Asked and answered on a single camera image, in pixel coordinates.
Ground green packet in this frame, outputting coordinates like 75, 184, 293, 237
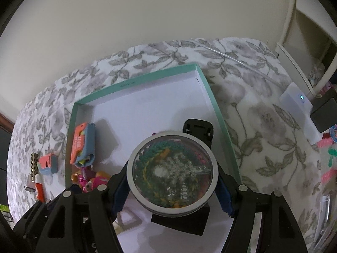
0, 204, 12, 223

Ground white cut-out shelf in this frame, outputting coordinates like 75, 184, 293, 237
275, 0, 337, 98

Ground grey floral blanket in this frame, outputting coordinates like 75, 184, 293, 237
7, 38, 337, 253

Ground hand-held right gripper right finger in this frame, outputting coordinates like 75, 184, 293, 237
214, 169, 308, 253

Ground black cube charger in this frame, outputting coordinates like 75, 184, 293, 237
151, 203, 211, 236

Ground colourful foam shapes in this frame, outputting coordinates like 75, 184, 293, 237
70, 122, 96, 168

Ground teal cardboard box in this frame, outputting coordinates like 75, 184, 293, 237
64, 62, 243, 253

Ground red lip balm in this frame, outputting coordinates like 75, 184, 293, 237
35, 174, 46, 201

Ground colourful figurine keychain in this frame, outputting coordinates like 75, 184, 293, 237
71, 167, 111, 193

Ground greek pattern hair clip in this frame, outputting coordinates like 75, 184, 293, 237
24, 152, 40, 193

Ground black plug-in charger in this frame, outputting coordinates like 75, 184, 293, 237
311, 98, 337, 133

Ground thin white cable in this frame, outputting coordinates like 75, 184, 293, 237
195, 42, 290, 86

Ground white power strip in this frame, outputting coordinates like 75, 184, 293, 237
279, 82, 325, 145

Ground pink woven mat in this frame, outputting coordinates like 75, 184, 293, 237
316, 134, 337, 190

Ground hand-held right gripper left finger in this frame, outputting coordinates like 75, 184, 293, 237
39, 160, 130, 253

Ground coral and blue toy knife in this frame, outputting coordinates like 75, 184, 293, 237
37, 153, 59, 176

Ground dark wardrobe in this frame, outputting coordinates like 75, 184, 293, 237
0, 113, 17, 206

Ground round tin with clear lid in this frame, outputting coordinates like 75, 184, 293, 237
126, 131, 219, 218

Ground silver phone stand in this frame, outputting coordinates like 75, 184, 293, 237
314, 192, 333, 245

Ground black toy car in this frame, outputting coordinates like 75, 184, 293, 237
182, 118, 215, 148

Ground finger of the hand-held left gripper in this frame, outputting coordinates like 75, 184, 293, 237
13, 200, 53, 253

